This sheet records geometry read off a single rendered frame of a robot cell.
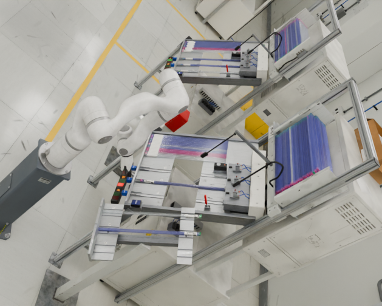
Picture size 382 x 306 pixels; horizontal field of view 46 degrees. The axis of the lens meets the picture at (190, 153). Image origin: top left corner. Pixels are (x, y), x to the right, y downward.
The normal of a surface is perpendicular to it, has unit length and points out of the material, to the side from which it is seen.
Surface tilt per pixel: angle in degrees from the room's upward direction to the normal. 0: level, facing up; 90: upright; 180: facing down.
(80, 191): 0
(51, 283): 0
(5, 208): 90
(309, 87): 90
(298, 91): 90
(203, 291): 90
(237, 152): 44
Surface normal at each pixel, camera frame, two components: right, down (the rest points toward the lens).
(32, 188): 0.12, 0.80
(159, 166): 0.00, -0.78
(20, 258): 0.69, -0.50
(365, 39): -0.15, 0.62
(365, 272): -0.70, -0.62
